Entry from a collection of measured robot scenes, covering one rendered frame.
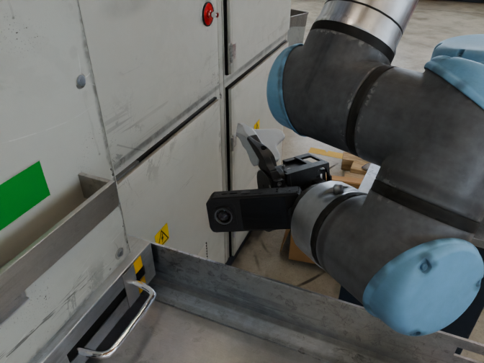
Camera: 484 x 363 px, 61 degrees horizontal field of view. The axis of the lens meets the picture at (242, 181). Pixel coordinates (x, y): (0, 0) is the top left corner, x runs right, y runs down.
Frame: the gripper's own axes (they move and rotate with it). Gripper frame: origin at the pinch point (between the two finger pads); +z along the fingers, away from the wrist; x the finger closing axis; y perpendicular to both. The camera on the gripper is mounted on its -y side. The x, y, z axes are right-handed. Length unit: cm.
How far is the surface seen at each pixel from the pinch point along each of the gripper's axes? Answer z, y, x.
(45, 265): -24.3, -25.4, 6.2
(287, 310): -19.1, -3.2, -11.5
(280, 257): 86, 42, -77
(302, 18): 225, 141, 15
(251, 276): -16.8, -6.3, -6.7
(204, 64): 54, 13, 12
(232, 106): 71, 25, -5
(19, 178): -20.7, -25.7, 12.4
